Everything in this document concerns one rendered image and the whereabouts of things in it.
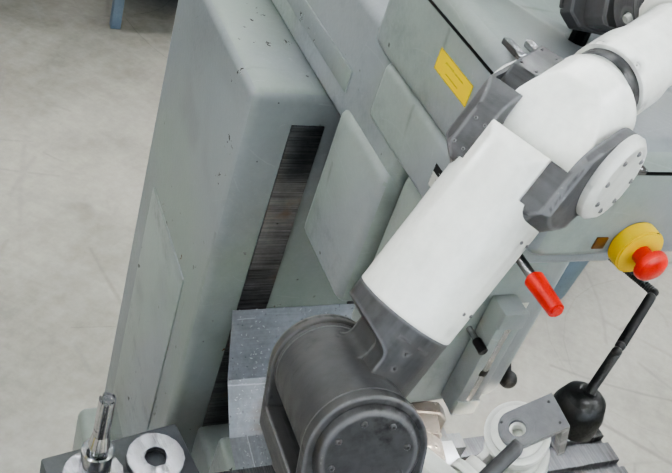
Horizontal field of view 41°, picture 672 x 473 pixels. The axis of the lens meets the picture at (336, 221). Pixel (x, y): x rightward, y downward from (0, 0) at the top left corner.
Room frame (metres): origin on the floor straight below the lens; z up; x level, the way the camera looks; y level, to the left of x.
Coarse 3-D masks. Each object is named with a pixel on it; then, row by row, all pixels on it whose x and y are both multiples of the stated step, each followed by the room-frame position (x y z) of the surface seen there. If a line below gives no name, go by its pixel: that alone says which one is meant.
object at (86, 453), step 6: (84, 444) 0.80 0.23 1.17; (84, 450) 0.79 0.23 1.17; (90, 450) 0.80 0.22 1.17; (108, 450) 0.81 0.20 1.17; (114, 450) 0.81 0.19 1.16; (84, 456) 0.78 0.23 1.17; (90, 456) 0.79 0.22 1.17; (96, 456) 0.79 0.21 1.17; (102, 456) 0.79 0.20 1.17; (108, 456) 0.80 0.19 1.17; (90, 462) 0.78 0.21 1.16; (96, 462) 0.78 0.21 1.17; (102, 462) 0.79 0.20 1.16; (108, 462) 0.79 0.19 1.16
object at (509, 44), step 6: (504, 42) 0.96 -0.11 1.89; (510, 42) 0.96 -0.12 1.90; (528, 42) 0.97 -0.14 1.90; (510, 48) 0.95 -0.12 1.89; (516, 48) 0.95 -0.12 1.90; (528, 48) 0.97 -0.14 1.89; (534, 48) 0.96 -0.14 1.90; (516, 54) 0.94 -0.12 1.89; (522, 54) 0.94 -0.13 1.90; (642, 168) 0.77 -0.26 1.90; (642, 174) 0.77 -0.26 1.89
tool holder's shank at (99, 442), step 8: (104, 400) 0.80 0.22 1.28; (112, 400) 0.80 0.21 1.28; (104, 408) 0.79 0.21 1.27; (112, 408) 0.80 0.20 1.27; (96, 416) 0.80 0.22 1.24; (104, 416) 0.79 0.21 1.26; (112, 416) 0.80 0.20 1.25; (96, 424) 0.79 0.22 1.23; (104, 424) 0.79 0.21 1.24; (96, 432) 0.79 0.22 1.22; (104, 432) 0.79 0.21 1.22; (96, 440) 0.79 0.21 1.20; (104, 440) 0.79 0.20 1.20; (96, 448) 0.79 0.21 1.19; (104, 448) 0.79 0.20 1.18
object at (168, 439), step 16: (144, 432) 0.92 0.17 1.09; (160, 432) 0.93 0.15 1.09; (176, 432) 0.94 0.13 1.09; (128, 448) 0.88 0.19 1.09; (144, 448) 0.88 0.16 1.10; (160, 448) 0.89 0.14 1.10; (176, 448) 0.90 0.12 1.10; (48, 464) 0.80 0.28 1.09; (64, 464) 0.81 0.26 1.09; (112, 464) 0.83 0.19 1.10; (128, 464) 0.84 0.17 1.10; (144, 464) 0.85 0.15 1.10; (160, 464) 0.87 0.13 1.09; (176, 464) 0.87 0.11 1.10; (192, 464) 0.89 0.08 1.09
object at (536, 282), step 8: (520, 256) 0.85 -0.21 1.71; (520, 264) 0.84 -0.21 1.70; (528, 264) 0.84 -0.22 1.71; (528, 272) 0.82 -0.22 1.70; (536, 272) 0.82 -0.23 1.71; (528, 280) 0.81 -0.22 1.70; (536, 280) 0.81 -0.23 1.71; (544, 280) 0.81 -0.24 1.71; (528, 288) 0.81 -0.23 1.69; (536, 288) 0.80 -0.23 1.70; (544, 288) 0.80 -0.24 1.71; (552, 288) 0.80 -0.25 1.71; (536, 296) 0.79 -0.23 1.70; (544, 296) 0.79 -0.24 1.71; (552, 296) 0.79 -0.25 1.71; (544, 304) 0.78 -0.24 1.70; (552, 304) 0.78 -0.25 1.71; (560, 304) 0.78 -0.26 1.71; (552, 312) 0.77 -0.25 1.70; (560, 312) 0.78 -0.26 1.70
